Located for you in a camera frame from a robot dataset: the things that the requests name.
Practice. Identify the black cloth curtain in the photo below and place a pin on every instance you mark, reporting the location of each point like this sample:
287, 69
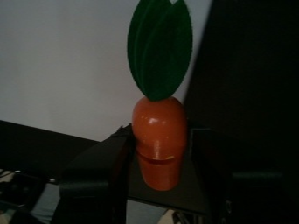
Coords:
248, 73

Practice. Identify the orange toy carrot green leaves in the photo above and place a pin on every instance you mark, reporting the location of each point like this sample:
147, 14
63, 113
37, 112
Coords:
160, 128

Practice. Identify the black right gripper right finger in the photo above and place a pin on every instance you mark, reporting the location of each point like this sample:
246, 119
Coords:
234, 180

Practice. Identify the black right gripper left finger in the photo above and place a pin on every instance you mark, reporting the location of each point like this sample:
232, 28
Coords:
97, 172

